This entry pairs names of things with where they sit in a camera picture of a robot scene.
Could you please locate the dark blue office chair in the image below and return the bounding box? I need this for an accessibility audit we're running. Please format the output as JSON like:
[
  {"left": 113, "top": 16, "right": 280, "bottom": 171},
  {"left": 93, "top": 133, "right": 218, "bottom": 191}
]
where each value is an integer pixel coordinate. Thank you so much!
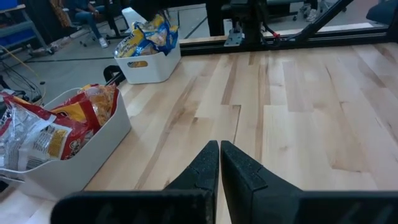
[{"left": 366, "top": 0, "right": 398, "bottom": 26}]

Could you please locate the person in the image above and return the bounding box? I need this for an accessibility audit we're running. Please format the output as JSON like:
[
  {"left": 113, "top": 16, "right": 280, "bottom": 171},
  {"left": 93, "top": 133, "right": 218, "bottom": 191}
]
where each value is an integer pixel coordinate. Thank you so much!
[{"left": 67, "top": 0, "right": 109, "bottom": 49}]

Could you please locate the orange patterned bag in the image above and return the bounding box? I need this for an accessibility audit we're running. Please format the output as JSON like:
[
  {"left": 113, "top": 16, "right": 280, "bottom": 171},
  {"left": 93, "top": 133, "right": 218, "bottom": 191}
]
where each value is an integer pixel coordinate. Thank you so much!
[{"left": 49, "top": 0, "right": 73, "bottom": 29}]

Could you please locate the blue Maruchan ramen packet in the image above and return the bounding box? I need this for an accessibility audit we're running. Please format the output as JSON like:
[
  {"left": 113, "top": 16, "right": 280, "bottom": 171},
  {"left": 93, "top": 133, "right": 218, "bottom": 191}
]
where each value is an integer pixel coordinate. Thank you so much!
[
  {"left": 167, "top": 24, "right": 180, "bottom": 54},
  {"left": 133, "top": 14, "right": 171, "bottom": 47},
  {"left": 113, "top": 29, "right": 158, "bottom": 59}
]

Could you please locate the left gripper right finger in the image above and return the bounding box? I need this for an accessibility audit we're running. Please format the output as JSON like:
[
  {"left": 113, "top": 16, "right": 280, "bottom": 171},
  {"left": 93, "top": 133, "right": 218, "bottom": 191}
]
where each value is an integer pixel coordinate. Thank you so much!
[{"left": 220, "top": 140, "right": 303, "bottom": 224}]

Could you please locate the grey plastic bin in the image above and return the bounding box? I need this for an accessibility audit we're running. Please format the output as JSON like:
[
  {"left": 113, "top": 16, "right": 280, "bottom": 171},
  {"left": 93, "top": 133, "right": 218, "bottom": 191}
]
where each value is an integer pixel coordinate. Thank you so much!
[{"left": 0, "top": 86, "right": 132, "bottom": 202}]

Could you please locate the silver metal bracket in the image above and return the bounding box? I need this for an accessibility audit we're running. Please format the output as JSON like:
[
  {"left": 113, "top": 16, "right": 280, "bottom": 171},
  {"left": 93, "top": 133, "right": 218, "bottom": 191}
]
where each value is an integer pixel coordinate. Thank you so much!
[{"left": 223, "top": 26, "right": 246, "bottom": 47}]

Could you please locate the black clamp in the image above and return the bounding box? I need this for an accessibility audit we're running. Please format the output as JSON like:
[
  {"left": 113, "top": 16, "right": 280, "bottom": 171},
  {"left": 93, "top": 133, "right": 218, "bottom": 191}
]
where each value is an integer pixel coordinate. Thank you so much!
[{"left": 103, "top": 64, "right": 127, "bottom": 87}]

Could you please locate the black aluminium table frame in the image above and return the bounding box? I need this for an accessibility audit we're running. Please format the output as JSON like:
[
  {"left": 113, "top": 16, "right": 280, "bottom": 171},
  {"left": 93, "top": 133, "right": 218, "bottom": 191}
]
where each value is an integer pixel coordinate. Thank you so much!
[{"left": 178, "top": 0, "right": 398, "bottom": 57}]

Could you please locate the grey metal workbench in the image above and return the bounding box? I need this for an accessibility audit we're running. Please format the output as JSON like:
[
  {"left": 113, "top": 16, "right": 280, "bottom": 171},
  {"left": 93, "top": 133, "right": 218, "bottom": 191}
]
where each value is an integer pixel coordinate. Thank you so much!
[{"left": 0, "top": 0, "right": 47, "bottom": 60}]

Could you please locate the white plastic bin with handles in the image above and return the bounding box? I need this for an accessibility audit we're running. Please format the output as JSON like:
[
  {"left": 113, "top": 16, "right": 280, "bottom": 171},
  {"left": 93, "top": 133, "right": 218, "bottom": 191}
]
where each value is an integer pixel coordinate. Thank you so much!
[{"left": 114, "top": 40, "right": 182, "bottom": 85}]

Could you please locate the white box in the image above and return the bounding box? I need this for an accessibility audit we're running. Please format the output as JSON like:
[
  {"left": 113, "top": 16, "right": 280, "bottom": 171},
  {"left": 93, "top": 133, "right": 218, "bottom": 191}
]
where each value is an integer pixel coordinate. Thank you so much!
[{"left": 121, "top": 6, "right": 149, "bottom": 30}]

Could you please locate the red Maruchan ramen packet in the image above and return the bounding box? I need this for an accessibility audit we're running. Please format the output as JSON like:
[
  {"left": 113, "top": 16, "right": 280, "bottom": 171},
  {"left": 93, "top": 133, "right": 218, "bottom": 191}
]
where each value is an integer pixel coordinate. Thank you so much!
[
  {"left": 51, "top": 83, "right": 121, "bottom": 135},
  {"left": 0, "top": 91, "right": 57, "bottom": 175},
  {"left": 17, "top": 116, "right": 94, "bottom": 170}
]

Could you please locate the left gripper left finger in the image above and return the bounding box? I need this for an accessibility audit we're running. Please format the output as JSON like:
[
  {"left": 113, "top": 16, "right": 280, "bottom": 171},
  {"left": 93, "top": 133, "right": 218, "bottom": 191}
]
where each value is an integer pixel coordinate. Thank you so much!
[{"left": 163, "top": 140, "right": 220, "bottom": 191}]

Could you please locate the person's foot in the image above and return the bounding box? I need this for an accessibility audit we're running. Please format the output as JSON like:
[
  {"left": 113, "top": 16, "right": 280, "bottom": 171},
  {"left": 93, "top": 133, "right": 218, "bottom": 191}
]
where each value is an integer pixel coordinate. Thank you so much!
[{"left": 300, "top": 0, "right": 320, "bottom": 22}]

